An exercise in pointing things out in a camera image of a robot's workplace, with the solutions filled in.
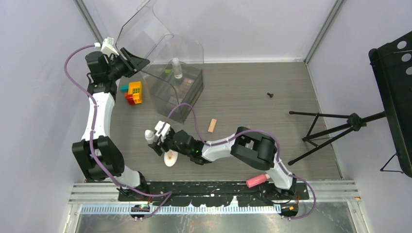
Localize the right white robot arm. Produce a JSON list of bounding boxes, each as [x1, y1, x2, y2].
[[145, 126, 297, 199]]

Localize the white cylindrical bottle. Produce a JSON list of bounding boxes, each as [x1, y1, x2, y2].
[[144, 130, 155, 145]]

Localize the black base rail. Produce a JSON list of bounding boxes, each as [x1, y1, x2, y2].
[[117, 181, 309, 207]]

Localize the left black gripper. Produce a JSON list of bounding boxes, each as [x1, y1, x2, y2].
[[107, 49, 149, 82]]

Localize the eyeshadow palette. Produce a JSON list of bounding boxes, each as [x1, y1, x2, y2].
[[178, 78, 194, 98]]

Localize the black perforated panel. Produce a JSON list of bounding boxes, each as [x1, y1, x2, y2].
[[368, 32, 412, 177]]

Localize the clear small bottle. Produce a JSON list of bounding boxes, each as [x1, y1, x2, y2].
[[172, 57, 183, 79]]

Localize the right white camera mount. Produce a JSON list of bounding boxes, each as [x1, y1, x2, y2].
[[154, 121, 171, 140]]

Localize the pink spray bottle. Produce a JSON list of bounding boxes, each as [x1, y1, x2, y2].
[[246, 173, 270, 188]]

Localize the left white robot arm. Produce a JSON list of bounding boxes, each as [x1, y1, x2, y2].
[[69, 48, 150, 201]]

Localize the clear acrylic drawer organizer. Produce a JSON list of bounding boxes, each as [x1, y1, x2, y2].
[[116, 0, 204, 123]]

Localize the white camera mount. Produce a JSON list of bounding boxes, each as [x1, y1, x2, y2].
[[94, 37, 119, 56], [154, 121, 171, 140]]

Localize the black tripod stand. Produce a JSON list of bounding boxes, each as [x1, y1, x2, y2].
[[288, 111, 386, 166]]

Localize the white oval compact case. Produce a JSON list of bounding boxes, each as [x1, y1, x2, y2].
[[163, 150, 178, 167]]

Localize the peach concealer stick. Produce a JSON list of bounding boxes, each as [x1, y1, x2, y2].
[[207, 118, 217, 133]]

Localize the colourful toy block stack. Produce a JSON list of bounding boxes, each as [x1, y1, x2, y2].
[[120, 82, 142, 105]]

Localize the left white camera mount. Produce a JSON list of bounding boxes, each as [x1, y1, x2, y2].
[[94, 37, 119, 56]]

